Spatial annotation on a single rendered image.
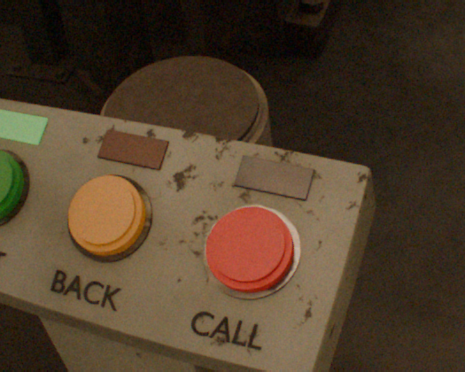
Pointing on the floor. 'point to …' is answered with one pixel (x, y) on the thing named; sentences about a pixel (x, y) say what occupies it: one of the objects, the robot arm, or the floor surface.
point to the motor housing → (104, 45)
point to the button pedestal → (173, 253)
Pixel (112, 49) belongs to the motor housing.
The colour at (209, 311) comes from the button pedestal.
